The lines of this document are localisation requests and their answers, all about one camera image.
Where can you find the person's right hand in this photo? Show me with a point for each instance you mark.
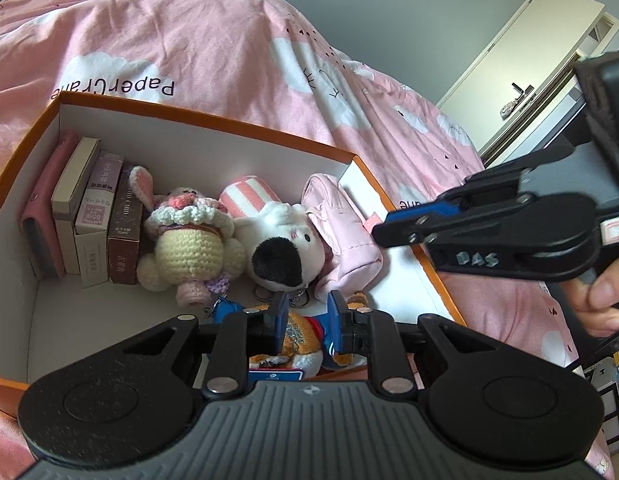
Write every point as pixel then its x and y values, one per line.
pixel 609 290

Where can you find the pink wallet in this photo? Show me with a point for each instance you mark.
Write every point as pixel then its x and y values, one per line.
pixel 39 220

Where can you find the brown card box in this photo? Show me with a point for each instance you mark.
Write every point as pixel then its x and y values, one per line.
pixel 125 230

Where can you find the cluttered storage shelf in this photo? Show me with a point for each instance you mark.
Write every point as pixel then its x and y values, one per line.
pixel 607 400

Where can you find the orange plush doll blue outfit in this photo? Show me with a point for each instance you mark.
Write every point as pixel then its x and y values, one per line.
pixel 304 330

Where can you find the blue rectangular badge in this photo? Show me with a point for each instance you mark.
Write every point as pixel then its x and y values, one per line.
pixel 274 376

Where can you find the cream crochet bunny doll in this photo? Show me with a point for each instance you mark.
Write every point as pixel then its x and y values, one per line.
pixel 189 245

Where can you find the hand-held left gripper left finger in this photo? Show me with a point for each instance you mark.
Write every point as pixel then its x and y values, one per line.
pixel 278 325

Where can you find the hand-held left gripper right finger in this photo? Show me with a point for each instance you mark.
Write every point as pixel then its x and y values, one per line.
pixel 337 325

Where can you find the pink printed duvet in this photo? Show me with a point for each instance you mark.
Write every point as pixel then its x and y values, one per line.
pixel 189 35

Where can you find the orange cardboard box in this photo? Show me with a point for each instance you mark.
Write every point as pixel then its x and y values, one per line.
pixel 214 145

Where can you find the grey card box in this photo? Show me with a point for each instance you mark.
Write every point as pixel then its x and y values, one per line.
pixel 71 195

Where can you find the white door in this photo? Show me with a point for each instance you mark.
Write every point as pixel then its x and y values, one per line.
pixel 529 50

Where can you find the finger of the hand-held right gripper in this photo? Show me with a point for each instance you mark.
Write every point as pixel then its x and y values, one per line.
pixel 514 167
pixel 419 212

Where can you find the lilac card box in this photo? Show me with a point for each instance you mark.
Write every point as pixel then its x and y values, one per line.
pixel 96 210

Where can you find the white dog plush striped hat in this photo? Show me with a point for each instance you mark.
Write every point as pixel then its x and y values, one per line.
pixel 279 240

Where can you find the pink pouch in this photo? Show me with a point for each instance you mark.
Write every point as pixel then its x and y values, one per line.
pixel 339 225

